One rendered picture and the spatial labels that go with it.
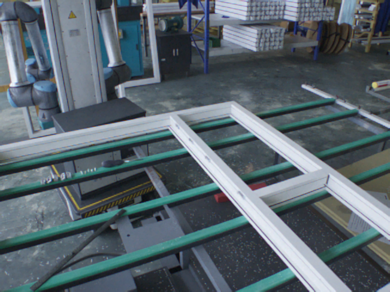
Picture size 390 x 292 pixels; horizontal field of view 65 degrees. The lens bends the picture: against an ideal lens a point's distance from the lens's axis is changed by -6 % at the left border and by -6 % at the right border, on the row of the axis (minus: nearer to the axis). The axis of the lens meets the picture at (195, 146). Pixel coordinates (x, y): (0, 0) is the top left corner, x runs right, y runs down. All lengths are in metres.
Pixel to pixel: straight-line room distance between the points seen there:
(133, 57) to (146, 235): 4.48
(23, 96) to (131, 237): 1.61
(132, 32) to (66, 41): 3.13
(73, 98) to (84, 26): 0.51
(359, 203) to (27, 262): 2.07
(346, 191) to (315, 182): 0.13
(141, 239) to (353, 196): 0.86
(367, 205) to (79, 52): 1.97
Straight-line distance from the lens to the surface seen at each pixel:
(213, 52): 5.75
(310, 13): 6.22
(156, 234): 1.23
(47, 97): 2.52
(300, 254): 1.10
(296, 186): 1.39
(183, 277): 1.46
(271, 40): 6.00
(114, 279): 1.33
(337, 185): 1.48
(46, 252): 2.50
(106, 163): 1.57
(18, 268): 2.48
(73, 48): 2.38
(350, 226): 1.71
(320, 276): 1.06
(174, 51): 5.41
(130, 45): 5.43
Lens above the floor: 1.73
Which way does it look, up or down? 30 degrees down
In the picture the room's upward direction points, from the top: straight up
